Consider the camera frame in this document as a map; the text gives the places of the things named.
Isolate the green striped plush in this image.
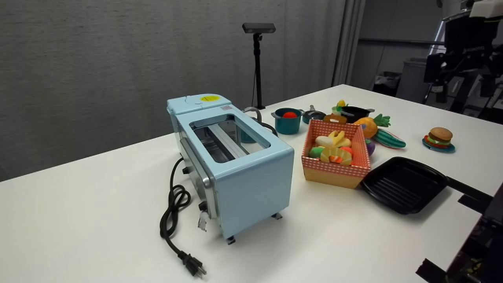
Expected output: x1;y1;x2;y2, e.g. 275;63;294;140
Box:
373;128;409;151

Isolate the black stereo camera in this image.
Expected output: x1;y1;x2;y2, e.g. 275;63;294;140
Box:
241;22;278;36

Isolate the toy burger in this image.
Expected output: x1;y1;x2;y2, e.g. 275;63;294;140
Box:
425;126;455;150

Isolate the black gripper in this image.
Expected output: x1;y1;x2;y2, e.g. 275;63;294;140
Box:
442;14;497;71

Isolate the yellow banana plush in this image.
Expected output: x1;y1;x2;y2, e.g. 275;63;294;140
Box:
313;129;354;150

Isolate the brown toy donut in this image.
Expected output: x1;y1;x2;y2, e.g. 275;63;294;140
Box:
322;114;349;128

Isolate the light blue toaster oven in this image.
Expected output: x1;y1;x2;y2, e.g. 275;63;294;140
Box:
165;93;296;246

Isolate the black ridged grill pan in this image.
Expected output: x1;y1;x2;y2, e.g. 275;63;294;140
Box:
359;156;451;217

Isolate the black camera stand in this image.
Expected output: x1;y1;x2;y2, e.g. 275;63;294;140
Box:
252;32;267;110

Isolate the grey trash bin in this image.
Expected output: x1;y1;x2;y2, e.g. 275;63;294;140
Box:
401;57;429;103

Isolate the black power cord with plug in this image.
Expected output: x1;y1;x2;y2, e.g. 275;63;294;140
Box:
159;156;208;279

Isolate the teal toy pot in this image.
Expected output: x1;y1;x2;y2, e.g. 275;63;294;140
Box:
271;107;307;137

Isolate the short black tape strip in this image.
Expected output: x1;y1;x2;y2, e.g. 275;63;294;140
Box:
458;192;492;216

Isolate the yellow round plush toy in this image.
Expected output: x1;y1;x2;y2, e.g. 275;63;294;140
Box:
319;145;354;167

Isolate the orange checkered cardboard basket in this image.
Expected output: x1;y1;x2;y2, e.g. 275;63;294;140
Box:
300;118;373;191

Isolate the small dark toy pot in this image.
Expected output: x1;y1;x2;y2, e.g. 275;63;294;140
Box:
302;106;329;126

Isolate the orange plush with green leaves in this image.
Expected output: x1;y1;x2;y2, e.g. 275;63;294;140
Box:
354;112;393;142

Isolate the teal toy plate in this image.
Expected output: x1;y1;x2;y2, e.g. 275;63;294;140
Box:
421;137;458;156

